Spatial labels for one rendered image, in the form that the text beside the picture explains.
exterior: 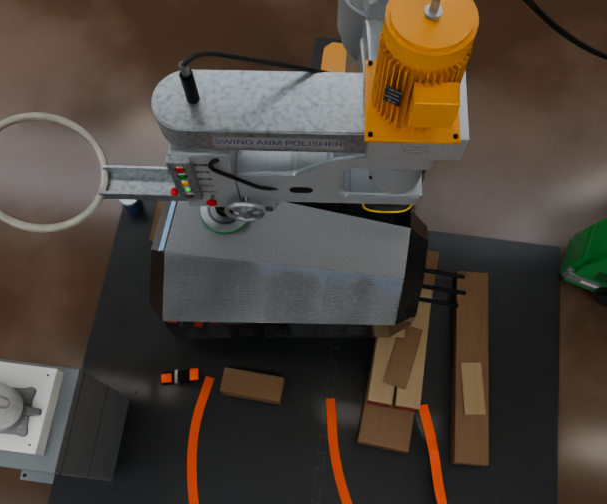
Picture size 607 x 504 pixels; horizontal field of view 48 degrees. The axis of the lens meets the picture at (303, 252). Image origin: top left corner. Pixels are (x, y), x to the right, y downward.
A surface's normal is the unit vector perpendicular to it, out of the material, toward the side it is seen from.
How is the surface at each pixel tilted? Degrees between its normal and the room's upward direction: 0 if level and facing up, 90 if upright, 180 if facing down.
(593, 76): 0
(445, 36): 0
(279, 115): 0
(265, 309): 45
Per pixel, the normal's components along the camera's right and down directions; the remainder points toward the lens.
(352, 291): -0.10, 0.41
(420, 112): -0.04, 0.94
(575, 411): -0.01, -0.35
